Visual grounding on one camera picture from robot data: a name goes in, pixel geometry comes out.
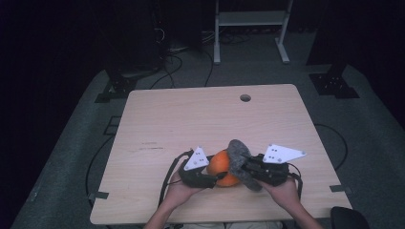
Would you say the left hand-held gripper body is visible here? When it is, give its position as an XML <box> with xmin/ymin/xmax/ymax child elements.
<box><xmin>177</xmin><ymin>146</ymin><xmax>220</xmax><ymax>189</ymax></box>

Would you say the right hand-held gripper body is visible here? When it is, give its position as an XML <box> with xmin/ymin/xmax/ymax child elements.
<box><xmin>257</xmin><ymin>143</ymin><xmax>308</xmax><ymax>187</ymax></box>

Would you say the orange plush ball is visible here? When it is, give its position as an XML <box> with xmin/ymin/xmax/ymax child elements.
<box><xmin>206</xmin><ymin>149</ymin><xmax>242</xmax><ymax>188</ymax></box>

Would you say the grey cloth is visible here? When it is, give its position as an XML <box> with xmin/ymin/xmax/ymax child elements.
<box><xmin>226</xmin><ymin>138</ymin><xmax>264</xmax><ymax>193</ymax></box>

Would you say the person's right hand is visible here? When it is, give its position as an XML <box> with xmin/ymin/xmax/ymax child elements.
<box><xmin>257</xmin><ymin>176</ymin><xmax>303</xmax><ymax>209</ymax></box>

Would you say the person's left hand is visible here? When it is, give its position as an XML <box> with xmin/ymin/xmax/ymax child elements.
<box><xmin>164</xmin><ymin>173</ymin><xmax>205</xmax><ymax>207</ymax></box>

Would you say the grey tape piece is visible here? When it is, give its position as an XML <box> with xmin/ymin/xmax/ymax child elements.
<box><xmin>329</xmin><ymin>184</ymin><xmax>353</xmax><ymax>196</ymax></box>
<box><xmin>88</xmin><ymin>191</ymin><xmax>110</xmax><ymax>201</ymax></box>

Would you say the black stand base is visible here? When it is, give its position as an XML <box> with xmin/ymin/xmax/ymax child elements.
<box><xmin>309</xmin><ymin>63</ymin><xmax>361</xmax><ymax>99</ymax></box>
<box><xmin>94</xmin><ymin>68</ymin><xmax>139</xmax><ymax>104</ymax></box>

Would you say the black chair seat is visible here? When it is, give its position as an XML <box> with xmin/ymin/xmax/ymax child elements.
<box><xmin>330</xmin><ymin>206</ymin><xmax>371</xmax><ymax>229</ymax></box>

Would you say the white metal stand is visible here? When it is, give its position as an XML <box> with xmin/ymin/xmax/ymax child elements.
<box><xmin>213</xmin><ymin>0</ymin><xmax>294</xmax><ymax>66</ymax></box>

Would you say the right hand-held gripper cable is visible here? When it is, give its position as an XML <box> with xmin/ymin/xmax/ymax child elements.
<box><xmin>288</xmin><ymin>161</ymin><xmax>304</xmax><ymax>199</ymax></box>

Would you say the hand-held gripper cable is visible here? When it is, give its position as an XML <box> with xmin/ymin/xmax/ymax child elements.
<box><xmin>158</xmin><ymin>150</ymin><xmax>195</xmax><ymax>208</ymax></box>
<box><xmin>288</xmin><ymin>161</ymin><xmax>304</xmax><ymax>199</ymax></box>

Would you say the left hand-held gripper cable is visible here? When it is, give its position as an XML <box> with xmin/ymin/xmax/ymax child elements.
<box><xmin>158</xmin><ymin>150</ymin><xmax>195</xmax><ymax>208</ymax></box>

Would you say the black floor cable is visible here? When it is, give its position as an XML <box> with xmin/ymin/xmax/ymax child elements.
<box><xmin>314</xmin><ymin>123</ymin><xmax>349</xmax><ymax>173</ymax></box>
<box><xmin>85</xmin><ymin>135</ymin><xmax>116</xmax><ymax>204</ymax></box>
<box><xmin>149</xmin><ymin>53</ymin><xmax>184</xmax><ymax>90</ymax></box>
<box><xmin>203</xmin><ymin>49</ymin><xmax>215</xmax><ymax>88</ymax></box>

